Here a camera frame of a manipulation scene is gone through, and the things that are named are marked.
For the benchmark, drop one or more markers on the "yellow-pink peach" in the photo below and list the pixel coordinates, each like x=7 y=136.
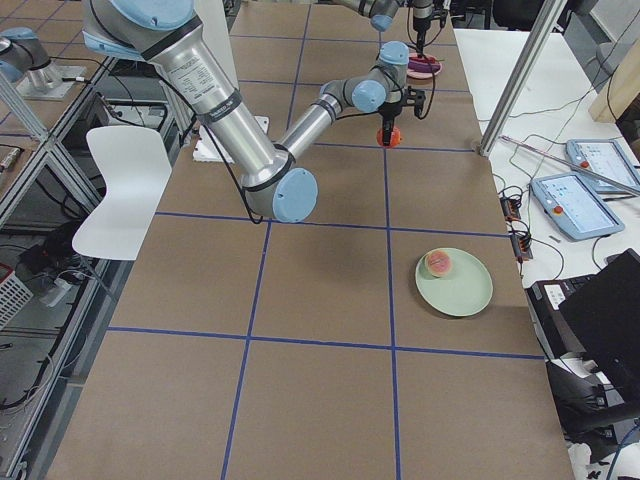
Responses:
x=438 y=263

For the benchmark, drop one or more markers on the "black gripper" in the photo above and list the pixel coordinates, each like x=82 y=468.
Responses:
x=420 y=23
x=389 y=109

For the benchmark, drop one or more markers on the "teach pendant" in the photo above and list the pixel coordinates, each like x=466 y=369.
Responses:
x=603 y=157
x=574 y=206

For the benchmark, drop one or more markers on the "white plastic basket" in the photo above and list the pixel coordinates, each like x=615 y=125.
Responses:
x=14 y=295

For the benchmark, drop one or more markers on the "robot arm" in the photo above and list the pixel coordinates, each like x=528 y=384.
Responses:
x=169 y=35
x=381 y=14

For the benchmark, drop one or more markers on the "teach pendant near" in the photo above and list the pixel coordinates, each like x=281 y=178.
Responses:
x=574 y=206

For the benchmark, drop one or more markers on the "white chair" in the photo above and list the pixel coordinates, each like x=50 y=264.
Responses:
x=134 y=164

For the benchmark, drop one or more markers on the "mint green plate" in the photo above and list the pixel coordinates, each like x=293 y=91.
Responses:
x=466 y=291

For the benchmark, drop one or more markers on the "red orange fruit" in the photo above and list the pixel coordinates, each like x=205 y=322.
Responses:
x=389 y=137

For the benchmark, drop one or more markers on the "black laptop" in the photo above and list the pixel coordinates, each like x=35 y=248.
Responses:
x=604 y=316

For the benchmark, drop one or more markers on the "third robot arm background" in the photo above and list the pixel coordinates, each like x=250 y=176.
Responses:
x=26 y=63

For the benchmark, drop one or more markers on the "purple eggplant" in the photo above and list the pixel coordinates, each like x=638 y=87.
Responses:
x=424 y=65

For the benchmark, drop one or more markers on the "aluminium frame post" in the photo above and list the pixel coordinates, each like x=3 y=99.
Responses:
x=536 y=40

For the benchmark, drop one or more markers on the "teach pendant far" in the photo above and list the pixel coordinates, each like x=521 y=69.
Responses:
x=603 y=157

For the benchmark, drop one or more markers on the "pink plate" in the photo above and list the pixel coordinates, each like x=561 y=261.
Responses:
x=421 y=76

